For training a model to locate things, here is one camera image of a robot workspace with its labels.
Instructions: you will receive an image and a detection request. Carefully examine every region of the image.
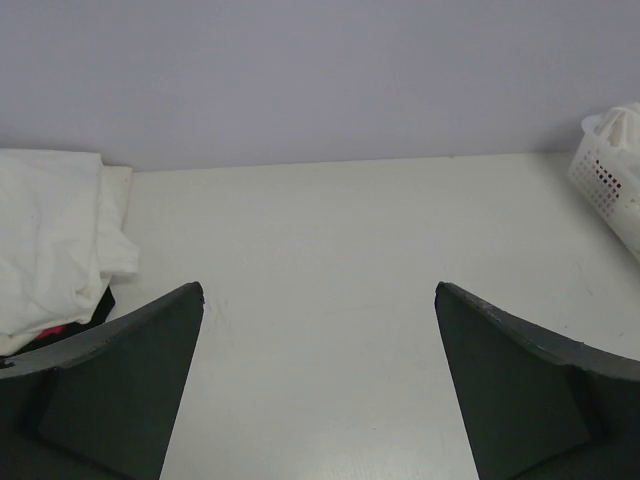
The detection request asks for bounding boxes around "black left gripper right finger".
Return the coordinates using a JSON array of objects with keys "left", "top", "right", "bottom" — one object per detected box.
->
[{"left": 435, "top": 282, "right": 639, "bottom": 479}]

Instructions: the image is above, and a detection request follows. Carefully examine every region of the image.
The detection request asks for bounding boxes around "folded white t shirt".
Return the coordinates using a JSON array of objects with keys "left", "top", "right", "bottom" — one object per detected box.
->
[{"left": 1, "top": 149, "right": 140, "bottom": 356}]

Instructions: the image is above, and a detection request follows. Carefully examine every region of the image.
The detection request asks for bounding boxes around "folded black t shirt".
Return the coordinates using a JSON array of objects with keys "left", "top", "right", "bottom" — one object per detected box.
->
[{"left": 18, "top": 287, "right": 116, "bottom": 354}]

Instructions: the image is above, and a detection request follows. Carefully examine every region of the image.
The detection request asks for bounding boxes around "white t shirt red print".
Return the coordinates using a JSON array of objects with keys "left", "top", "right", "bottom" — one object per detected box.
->
[{"left": 595, "top": 102, "right": 639, "bottom": 210}]

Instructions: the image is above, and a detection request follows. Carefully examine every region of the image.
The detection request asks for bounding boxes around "folded pink garment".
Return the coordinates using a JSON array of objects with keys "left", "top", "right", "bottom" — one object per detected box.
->
[{"left": 35, "top": 325, "right": 67, "bottom": 340}]

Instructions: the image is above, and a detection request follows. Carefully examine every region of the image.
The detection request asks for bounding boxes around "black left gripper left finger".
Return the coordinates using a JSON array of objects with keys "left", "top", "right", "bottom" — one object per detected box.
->
[{"left": 1, "top": 282, "right": 205, "bottom": 479}]

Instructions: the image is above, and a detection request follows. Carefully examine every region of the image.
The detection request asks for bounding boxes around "white plastic basket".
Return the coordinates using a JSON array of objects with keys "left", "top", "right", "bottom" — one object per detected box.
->
[{"left": 567, "top": 103, "right": 639, "bottom": 257}]

